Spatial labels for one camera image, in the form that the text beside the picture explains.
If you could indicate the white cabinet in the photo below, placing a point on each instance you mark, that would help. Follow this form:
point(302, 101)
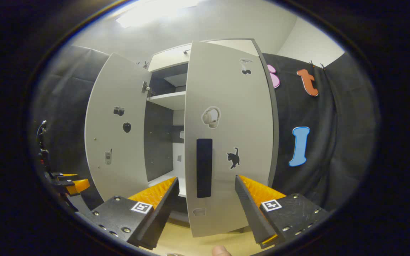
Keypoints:
point(158, 142)

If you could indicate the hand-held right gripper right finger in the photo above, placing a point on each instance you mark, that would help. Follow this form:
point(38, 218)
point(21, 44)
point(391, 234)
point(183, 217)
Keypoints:
point(253, 209)

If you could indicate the white cabinet door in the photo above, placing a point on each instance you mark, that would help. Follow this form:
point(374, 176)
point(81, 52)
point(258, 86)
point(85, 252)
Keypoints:
point(119, 89)
point(247, 124)

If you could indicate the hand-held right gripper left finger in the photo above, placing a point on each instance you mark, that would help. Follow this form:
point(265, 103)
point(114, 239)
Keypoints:
point(162, 213)

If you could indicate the ceiling light panel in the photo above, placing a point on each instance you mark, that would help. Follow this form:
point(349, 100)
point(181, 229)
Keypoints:
point(155, 12)

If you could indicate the metal door hinge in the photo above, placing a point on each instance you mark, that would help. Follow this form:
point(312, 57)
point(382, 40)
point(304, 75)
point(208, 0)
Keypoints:
point(145, 87)

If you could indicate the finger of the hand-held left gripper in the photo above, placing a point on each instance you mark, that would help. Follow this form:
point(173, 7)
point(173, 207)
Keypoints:
point(61, 177)
point(77, 185)

